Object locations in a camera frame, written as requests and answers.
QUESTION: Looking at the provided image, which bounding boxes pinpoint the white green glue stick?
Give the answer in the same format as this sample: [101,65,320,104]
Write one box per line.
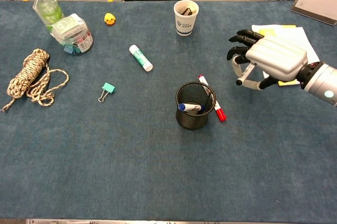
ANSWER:
[128,44,154,72]

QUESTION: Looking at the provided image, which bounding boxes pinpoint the black marker pen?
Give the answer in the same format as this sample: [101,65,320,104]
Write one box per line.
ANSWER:
[235,63,256,86]

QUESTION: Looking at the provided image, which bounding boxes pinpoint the white paper cup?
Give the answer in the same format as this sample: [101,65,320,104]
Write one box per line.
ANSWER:
[173,0,200,36]

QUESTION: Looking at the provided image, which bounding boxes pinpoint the grey closed laptop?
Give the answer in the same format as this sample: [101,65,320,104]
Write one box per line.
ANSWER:
[290,0,337,26]

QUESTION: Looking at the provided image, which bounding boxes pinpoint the clear plastic water bottle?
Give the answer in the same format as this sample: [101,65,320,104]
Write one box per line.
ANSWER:
[28,0,65,34]

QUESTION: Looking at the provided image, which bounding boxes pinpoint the blue felt table cloth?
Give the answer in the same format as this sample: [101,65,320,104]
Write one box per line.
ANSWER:
[0,0,337,221]

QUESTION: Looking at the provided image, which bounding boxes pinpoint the teal binder clip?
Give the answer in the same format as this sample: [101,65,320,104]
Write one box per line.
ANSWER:
[98,82,117,103]

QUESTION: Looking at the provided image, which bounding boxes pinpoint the yellow rubber duck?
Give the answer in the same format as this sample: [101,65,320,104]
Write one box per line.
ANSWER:
[104,13,117,26]

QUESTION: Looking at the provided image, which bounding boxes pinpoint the beige braided rope bundle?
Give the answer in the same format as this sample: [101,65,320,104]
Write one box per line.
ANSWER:
[1,48,70,113]

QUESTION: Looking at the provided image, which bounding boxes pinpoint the clear plastic clip jar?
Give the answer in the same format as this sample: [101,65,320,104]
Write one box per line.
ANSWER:
[52,13,94,56]

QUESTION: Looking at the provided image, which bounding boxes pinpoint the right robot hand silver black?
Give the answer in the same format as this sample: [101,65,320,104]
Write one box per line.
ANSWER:
[226,29,308,91]

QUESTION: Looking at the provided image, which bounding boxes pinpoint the white paper sheet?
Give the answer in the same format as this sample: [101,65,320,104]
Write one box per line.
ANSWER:
[251,24,285,34]

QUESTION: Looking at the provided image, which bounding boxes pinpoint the red marker pen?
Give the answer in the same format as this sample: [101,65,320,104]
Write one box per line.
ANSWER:
[198,74,227,122]

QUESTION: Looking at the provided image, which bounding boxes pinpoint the black mesh pen cup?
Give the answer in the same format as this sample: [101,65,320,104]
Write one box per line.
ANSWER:
[175,81,217,131]

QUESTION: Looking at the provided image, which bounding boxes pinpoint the blue marker pen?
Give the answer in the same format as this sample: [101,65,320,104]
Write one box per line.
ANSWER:
[178,103,206,115]

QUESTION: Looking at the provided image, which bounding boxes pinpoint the binder clips in cup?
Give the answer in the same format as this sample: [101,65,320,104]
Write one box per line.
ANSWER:
[179,4,197,16]

